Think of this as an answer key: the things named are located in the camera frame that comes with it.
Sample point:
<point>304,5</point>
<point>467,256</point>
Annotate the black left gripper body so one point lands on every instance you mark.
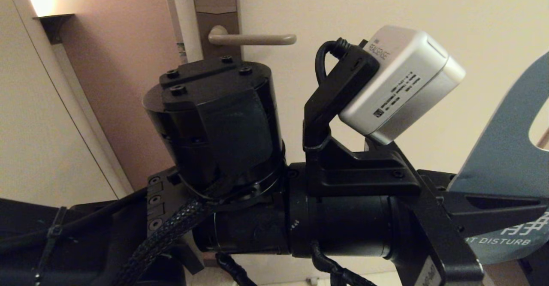
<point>343,217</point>

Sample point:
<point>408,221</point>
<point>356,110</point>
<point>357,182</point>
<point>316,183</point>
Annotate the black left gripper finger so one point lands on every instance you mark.
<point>493,213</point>
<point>437,179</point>

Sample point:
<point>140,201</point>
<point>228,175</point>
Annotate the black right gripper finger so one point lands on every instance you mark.
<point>536,273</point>

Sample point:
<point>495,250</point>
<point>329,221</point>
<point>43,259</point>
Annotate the blue and white door hanger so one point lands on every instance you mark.
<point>502,157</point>

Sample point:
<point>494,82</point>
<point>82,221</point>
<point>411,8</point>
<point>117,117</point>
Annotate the grey floor door stop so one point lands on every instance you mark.
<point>313,281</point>

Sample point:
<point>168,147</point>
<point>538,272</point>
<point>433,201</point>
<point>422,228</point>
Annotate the white room door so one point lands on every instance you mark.
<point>386,3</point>

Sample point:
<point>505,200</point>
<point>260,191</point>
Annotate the brown door frame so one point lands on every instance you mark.
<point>542,142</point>

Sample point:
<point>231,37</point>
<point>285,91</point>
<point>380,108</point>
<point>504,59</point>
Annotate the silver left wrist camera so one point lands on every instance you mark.
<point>399,84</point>

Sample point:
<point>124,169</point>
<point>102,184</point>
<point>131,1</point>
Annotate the black wall lamp bracket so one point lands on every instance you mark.
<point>53,22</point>

